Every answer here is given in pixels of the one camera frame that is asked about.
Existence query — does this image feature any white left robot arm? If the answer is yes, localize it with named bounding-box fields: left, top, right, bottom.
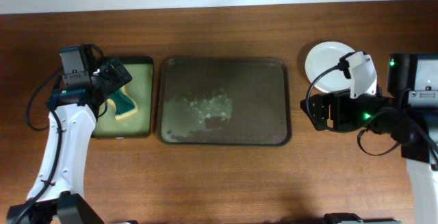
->
left=6, top=58, right=132, bottom=223

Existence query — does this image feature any black tray with green water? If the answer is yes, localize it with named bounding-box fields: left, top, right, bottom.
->
left=92, top=56, right=154, bottom=138

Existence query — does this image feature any light blue plate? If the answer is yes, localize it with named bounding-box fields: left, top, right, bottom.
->
left=305, top=41, right=355, bottom=92

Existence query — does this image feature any green yellow sponge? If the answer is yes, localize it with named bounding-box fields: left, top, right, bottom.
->
left=107, top=86, right=138, bottom=121

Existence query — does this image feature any dark brown serving tray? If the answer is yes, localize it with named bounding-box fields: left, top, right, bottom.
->
left=156, top=57, right=292, bottom=147

